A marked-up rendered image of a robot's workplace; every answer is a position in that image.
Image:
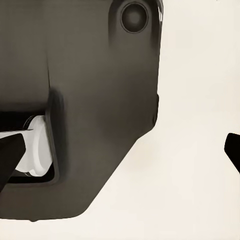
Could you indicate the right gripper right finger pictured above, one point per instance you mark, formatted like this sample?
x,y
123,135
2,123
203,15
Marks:
x,y
232,149

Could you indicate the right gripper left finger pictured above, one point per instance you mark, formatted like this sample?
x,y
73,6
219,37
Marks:
x,y
12,149

